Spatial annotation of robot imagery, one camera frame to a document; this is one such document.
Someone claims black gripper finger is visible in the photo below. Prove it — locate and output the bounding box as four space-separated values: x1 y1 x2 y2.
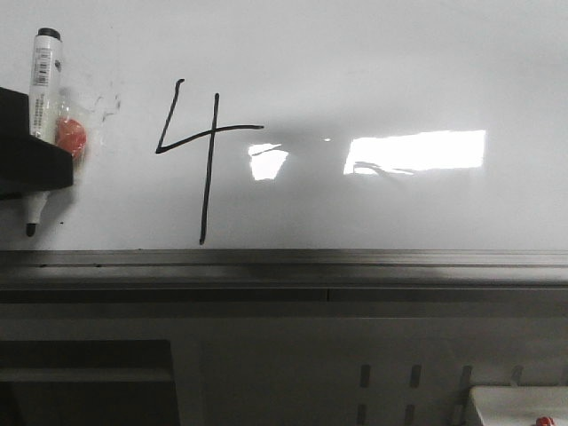
1 88 74 200

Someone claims red round magnet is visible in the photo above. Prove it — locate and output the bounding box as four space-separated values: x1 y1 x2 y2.
53 88 107 157

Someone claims white whiteboard marker pen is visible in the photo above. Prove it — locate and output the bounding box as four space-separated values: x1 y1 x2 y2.
25 28 63 238

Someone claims grey metal whiteboard tray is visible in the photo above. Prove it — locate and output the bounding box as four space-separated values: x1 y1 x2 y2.
1 249 567 302

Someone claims white slotted pegboard panel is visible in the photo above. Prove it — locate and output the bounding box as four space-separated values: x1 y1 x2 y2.
170 317 567 425

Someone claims white plastic box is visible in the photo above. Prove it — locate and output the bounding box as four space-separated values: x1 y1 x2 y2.
464 386 567 425

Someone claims small red object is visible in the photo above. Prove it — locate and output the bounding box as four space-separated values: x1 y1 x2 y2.
535 416 556 426

